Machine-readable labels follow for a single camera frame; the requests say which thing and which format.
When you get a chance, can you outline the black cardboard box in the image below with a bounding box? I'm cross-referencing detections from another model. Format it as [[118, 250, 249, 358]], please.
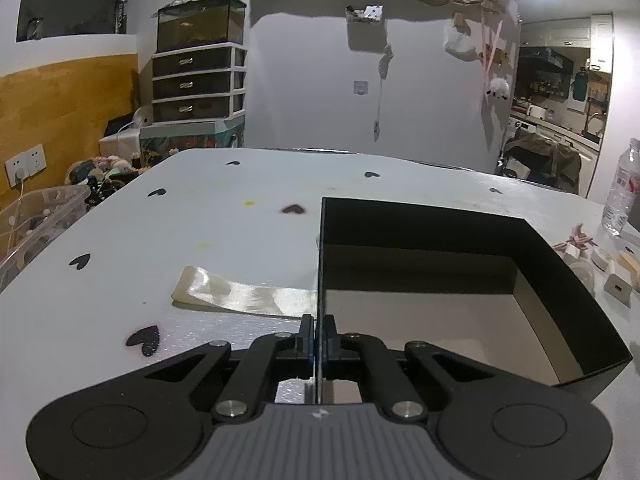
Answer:
[[318, 197, 631, 399]]

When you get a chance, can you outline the cream satin ribbon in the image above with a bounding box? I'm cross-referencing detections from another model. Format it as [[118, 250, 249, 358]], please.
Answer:
[[171, 266, 318, 318]]

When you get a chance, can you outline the pink hair clip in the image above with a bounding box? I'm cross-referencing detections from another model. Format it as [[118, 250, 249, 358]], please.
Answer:
[[564, 223, 597, 258]]

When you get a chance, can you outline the white plastic drawer unit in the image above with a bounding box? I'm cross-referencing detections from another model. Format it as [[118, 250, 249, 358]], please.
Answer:
[[152, 42, 247, 124]]

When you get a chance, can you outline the grey square block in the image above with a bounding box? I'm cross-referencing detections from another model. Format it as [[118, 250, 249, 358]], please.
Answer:
[[604, 274, 632, 308]]

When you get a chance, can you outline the clear plastic storage bin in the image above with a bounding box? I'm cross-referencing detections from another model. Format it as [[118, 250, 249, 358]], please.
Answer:
[[0, 184, 91, 290]]

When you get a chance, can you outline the white plush sheep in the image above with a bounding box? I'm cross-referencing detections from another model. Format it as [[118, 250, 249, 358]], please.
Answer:
[[485, 77, 511, 101]]

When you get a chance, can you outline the clear water bottle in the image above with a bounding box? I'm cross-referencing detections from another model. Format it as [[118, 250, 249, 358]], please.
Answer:
[[601, 138, 640, 236]]

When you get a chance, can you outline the glass fish tank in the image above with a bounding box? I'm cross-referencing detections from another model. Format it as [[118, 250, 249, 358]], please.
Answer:
[[156, 0, 246, 53]]

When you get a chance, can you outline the white wall socket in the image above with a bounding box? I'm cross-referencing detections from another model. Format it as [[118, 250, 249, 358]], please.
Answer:
[[4, 144, 47, 188]]

